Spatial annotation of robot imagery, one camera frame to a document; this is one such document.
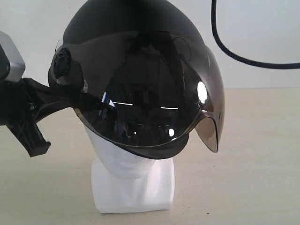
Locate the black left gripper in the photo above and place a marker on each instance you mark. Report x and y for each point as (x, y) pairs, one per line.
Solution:
(16, 114)

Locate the black helmet with visor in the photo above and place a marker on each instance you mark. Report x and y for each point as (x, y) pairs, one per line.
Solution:
(138, 74)

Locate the white mannequin head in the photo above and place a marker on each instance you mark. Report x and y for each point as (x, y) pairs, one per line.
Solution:
(126, 183)

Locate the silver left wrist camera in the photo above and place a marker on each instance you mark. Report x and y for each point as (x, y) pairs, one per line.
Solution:
(12, 65)

